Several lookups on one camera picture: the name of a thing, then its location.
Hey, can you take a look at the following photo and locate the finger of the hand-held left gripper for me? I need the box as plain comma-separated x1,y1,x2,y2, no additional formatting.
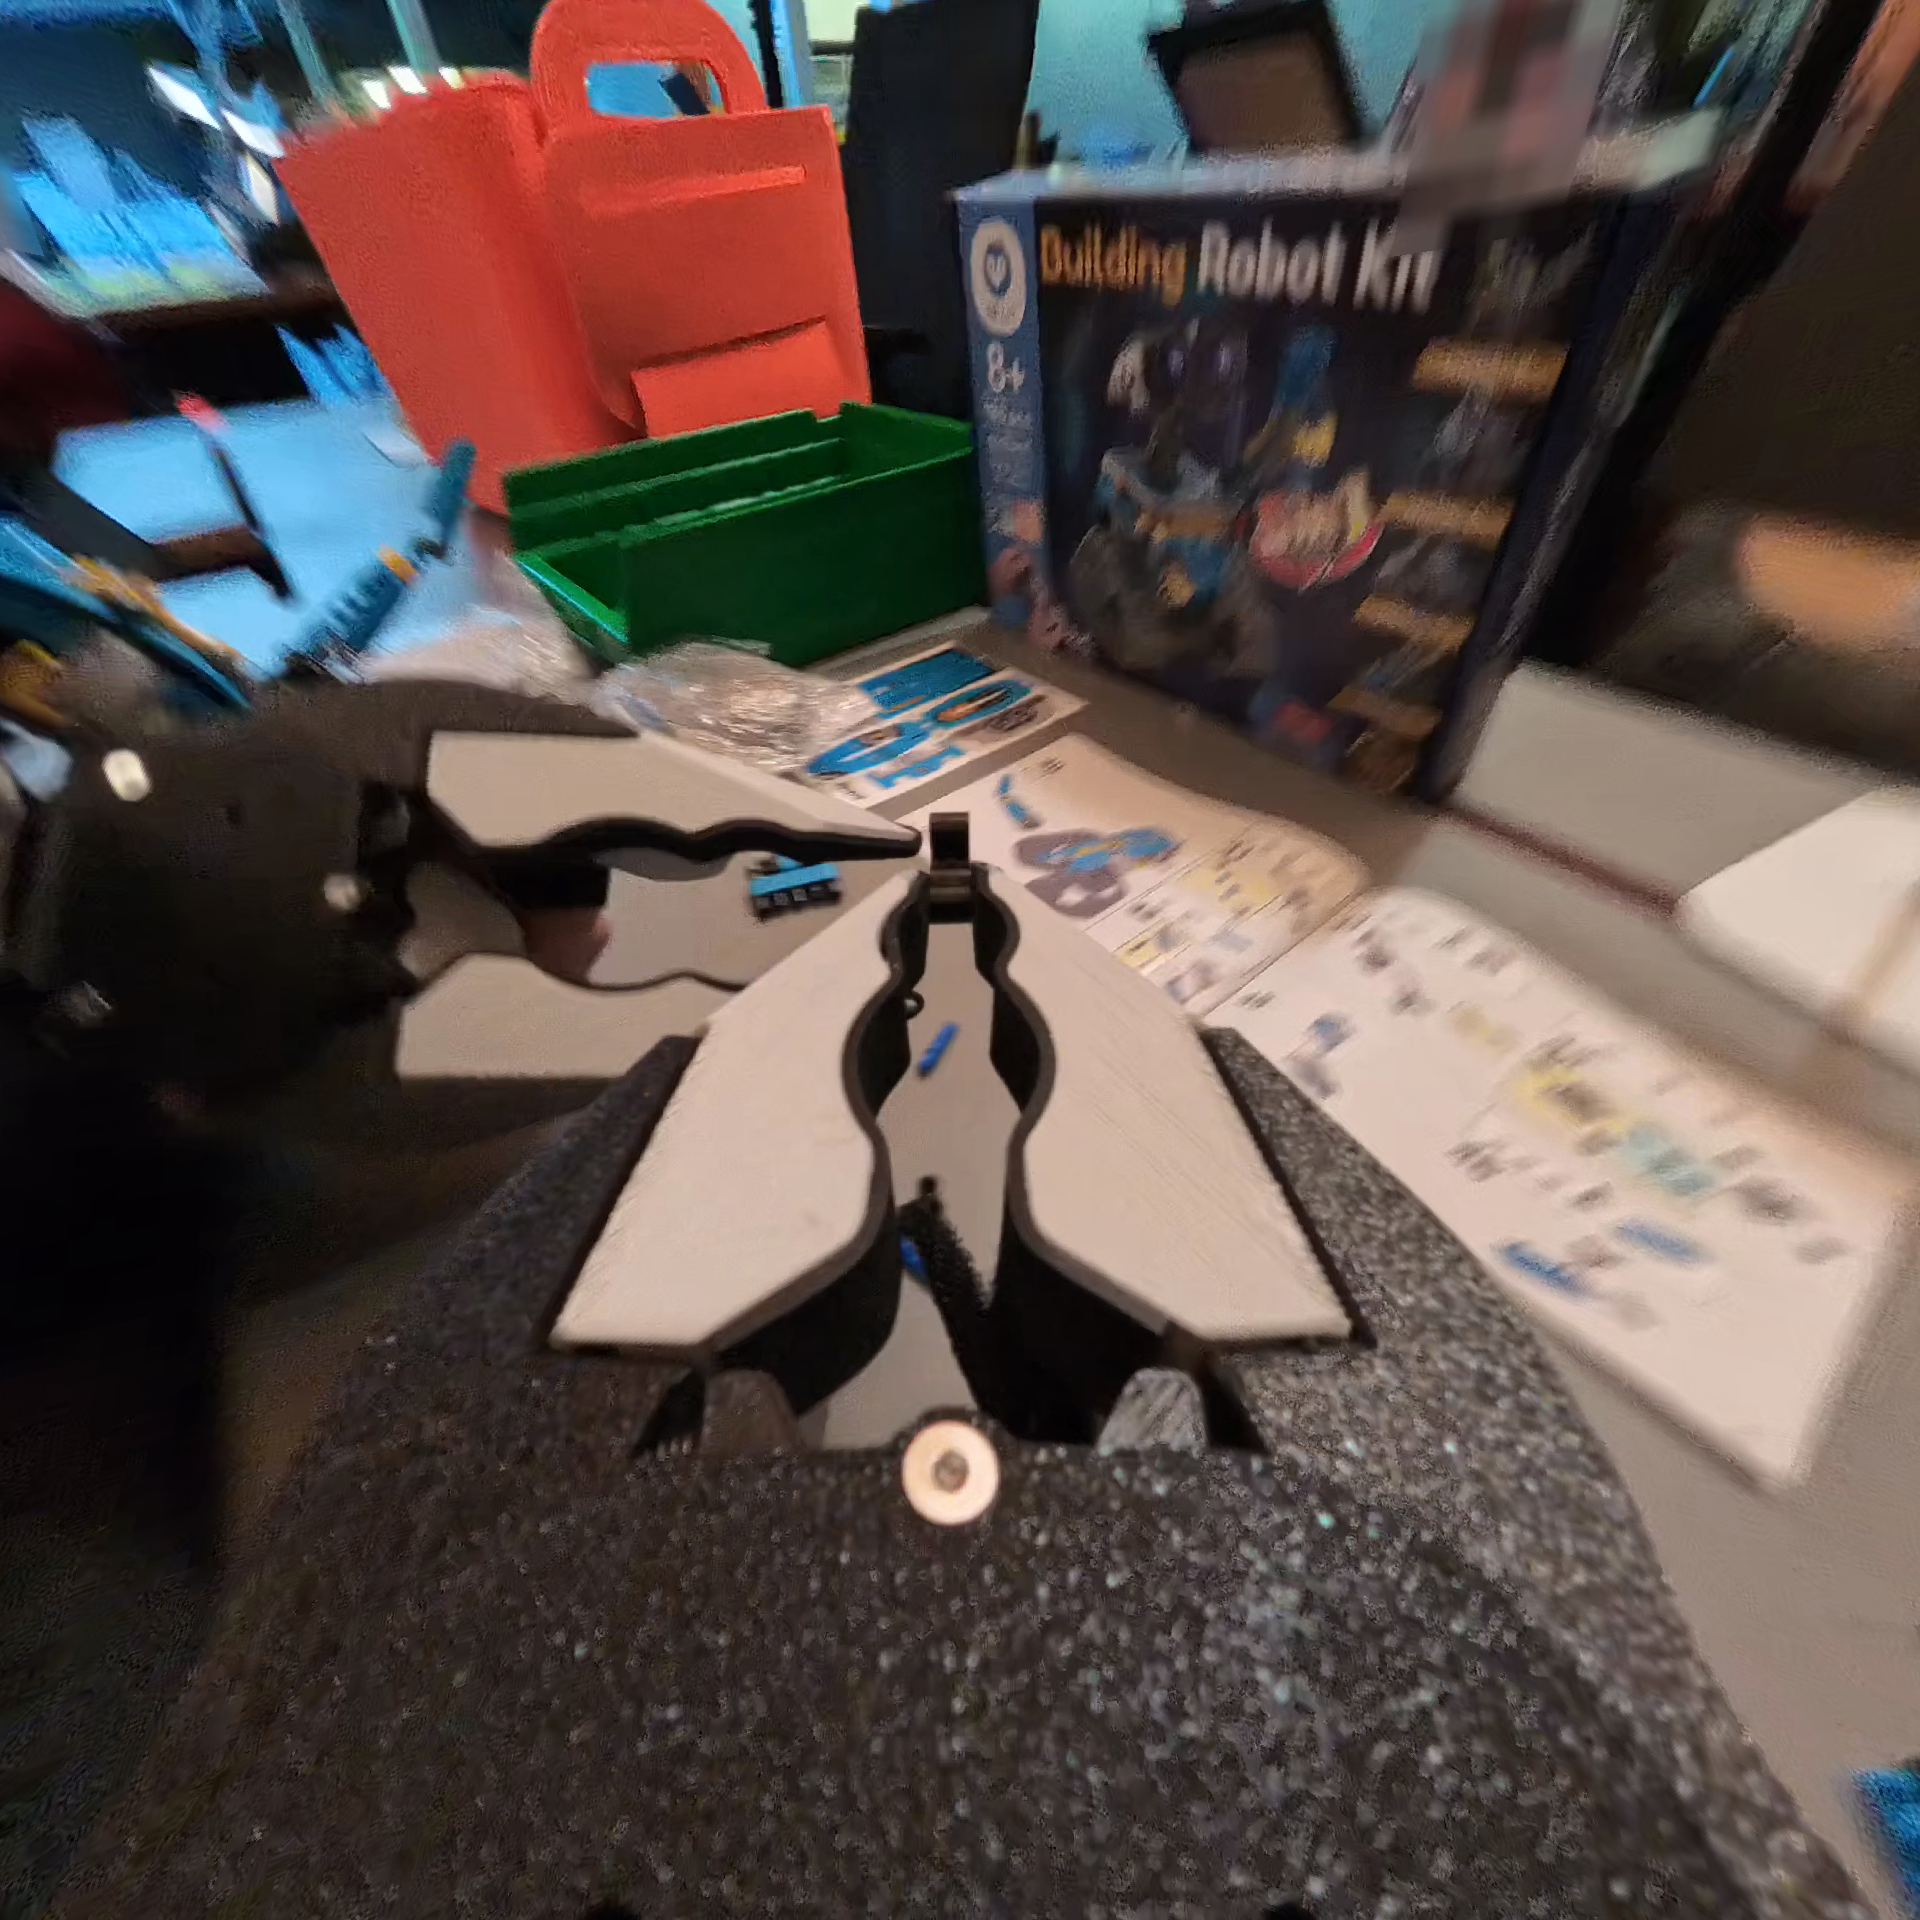
424,725,926,911
393,832,782,994

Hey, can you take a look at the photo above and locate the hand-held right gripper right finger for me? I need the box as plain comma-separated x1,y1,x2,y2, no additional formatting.
976,862,1353,1370

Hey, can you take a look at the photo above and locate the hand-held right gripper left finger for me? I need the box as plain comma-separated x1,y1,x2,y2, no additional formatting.
546,867,924,1377

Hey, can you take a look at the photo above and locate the grey desk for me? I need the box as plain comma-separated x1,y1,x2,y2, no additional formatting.
0,599,1920,1920

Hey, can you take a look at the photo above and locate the black desk partition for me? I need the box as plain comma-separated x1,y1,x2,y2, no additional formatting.
1530,90,1920,693

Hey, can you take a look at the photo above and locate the bubble wrap bag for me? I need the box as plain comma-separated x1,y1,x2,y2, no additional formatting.
592,645,874,775

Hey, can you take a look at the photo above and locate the green plastic bin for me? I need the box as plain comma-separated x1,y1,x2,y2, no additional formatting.
504,403,992,670

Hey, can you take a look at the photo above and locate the blue sticker sheet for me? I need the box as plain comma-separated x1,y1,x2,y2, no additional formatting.
796,645,1085,798

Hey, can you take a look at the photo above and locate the blue toy robot model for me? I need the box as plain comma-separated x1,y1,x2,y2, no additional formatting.
0,435,482,722

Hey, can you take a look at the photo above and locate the open instruction booklet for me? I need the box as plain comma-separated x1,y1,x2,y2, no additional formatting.
900,737,1907,1488

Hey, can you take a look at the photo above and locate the orange felt bag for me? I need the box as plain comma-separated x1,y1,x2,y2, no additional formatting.
277,0,875,519

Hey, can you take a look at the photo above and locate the black office chair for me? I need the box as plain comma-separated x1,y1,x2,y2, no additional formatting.
840,0,1040,424

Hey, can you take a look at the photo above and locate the dark blue robot kit box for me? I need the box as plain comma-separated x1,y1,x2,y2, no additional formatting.
952,152,1636,805

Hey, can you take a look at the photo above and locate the black framed brown board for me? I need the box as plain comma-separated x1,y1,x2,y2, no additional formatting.
1147,0,1365,155

